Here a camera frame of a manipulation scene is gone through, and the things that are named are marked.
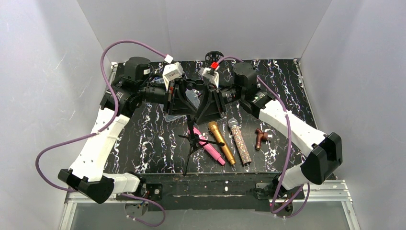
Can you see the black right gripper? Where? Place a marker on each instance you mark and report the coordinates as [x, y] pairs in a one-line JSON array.
[[217, 102]]

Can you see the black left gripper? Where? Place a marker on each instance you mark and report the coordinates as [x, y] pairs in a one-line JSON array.
[[170, 98]]

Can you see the gold microphone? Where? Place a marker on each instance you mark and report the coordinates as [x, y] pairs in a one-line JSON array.
[[215, 130]]

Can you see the glitter silver-head microphone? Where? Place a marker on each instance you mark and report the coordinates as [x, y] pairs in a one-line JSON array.
[[239, 141]]

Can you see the small black tripod stand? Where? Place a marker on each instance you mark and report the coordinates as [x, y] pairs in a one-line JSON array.
[[199, 85]]

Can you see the pink microphone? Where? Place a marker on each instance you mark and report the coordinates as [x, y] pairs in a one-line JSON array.
[[211, 150]]

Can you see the black tripod microphone stand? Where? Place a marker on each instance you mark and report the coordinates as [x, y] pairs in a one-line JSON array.
[[213, 56]]

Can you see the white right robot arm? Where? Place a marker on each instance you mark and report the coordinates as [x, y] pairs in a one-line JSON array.
[[323, 152]]

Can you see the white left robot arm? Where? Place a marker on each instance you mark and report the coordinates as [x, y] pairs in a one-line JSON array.
[[133, 84]]

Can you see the clear plastic screw box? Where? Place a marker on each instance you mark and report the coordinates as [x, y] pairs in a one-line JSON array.
[[192, 95]]

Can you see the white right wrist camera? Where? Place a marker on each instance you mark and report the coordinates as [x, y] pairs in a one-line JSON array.
[[211, 73]]

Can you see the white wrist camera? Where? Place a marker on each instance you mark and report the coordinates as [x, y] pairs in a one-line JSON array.
[[211, 73], [171, 72]]

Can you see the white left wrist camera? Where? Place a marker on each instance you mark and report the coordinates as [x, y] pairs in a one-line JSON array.
[[171, 72]]

